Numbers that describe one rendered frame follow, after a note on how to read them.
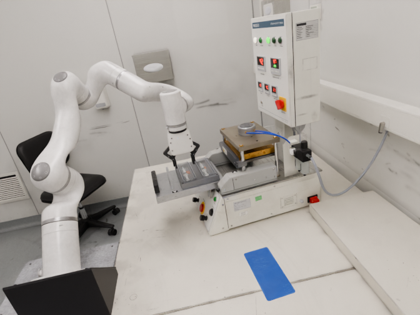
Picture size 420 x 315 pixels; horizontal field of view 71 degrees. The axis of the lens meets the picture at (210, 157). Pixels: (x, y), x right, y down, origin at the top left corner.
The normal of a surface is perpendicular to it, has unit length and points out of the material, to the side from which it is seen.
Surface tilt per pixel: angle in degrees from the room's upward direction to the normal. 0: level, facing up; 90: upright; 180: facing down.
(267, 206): 90
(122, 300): 0
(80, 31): 90
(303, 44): 90
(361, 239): 0
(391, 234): 0
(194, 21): 90
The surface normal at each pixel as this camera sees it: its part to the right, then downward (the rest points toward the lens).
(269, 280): -0.15, -0.90
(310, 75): 0.25, 0.36
